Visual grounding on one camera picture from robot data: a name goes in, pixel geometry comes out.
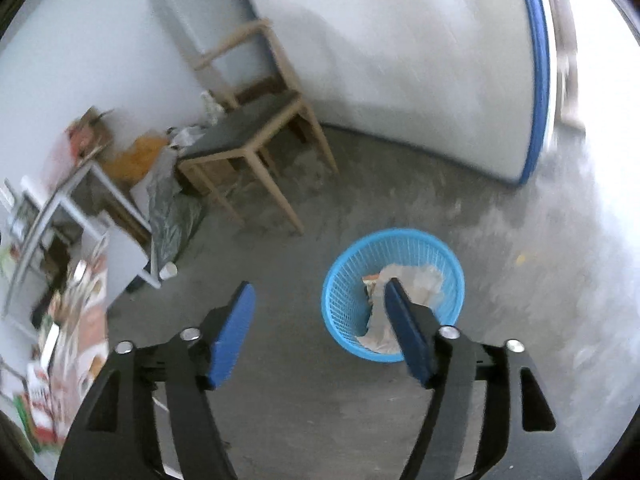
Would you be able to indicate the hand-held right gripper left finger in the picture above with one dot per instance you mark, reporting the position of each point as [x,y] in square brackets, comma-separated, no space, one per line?
[235,330]

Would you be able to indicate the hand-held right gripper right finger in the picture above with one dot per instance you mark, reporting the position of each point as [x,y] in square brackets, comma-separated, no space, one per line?
[405,330]

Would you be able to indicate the beige wrapper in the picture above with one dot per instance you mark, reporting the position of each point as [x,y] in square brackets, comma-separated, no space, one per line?
[420,280]

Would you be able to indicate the blue plastic basket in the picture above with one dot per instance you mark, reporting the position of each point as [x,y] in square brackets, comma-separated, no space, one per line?
[345,280]

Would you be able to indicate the small colourful wrapper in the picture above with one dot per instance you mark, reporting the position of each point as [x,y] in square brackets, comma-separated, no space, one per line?
[372,285]

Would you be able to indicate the paper cup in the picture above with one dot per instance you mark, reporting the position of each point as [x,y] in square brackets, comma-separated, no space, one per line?
[168,271]

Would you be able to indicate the grey plastic bag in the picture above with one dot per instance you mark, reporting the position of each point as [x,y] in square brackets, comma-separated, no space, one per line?
[170,210]

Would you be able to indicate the brown cardboard box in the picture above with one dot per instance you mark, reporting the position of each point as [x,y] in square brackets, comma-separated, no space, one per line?
[217,172]

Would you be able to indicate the yellow plastic bag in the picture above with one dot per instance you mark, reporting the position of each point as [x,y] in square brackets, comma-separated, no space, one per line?
[140,157]

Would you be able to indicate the wooden chair with dark seat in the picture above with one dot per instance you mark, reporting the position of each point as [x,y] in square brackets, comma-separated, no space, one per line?
[240,130]

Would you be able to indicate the white plastic bag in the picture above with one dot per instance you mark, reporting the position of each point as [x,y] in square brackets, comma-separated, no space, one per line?
[190,135]

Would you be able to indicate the white side table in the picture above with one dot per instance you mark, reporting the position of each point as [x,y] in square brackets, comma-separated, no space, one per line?
[50,215]

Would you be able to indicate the open cardboard box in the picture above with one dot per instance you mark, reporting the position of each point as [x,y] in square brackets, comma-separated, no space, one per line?
[92,127]

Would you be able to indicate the white mattress with blue edge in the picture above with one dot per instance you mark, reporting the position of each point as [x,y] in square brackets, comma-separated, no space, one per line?
[400,60]

